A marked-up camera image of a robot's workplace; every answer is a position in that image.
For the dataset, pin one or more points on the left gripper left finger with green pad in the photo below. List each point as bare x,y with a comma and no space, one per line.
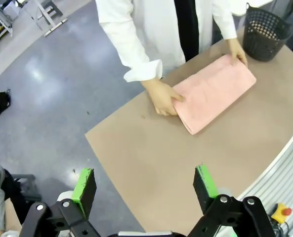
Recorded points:
84,195

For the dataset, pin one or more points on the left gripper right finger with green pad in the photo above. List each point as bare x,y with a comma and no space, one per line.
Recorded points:
203,187

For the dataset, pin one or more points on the pink terry towel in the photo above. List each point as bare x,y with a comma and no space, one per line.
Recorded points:
210,91

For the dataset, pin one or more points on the person's left forearm white sleeve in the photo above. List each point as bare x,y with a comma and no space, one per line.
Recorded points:
225,24

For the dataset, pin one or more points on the person's right forearm white sleeve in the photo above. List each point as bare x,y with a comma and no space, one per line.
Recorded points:
134,56

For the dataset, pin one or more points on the person's right hand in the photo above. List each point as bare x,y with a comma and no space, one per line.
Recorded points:
163,96

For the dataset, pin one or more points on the person's left hand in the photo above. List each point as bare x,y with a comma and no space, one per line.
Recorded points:
238,50

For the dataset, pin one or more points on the black step stool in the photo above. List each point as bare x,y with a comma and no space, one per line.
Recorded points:
29,187

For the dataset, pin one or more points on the brown cardboard carton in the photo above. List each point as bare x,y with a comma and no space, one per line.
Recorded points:
11,217

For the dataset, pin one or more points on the yellow emergency stop button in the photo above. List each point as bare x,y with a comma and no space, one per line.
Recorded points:
280,214

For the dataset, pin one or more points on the black garment on floor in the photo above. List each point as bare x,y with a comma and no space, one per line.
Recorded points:
0,103

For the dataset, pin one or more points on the dark grey perforated laundry basket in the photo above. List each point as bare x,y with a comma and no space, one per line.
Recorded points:
264,39

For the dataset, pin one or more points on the person's torso in white shirt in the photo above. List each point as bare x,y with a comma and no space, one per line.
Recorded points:
156,24

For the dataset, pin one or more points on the white workbench with legs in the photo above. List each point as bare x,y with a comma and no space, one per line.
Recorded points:
5,22

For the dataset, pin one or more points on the aluminium frame rail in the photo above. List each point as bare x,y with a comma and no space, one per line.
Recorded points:
279,177

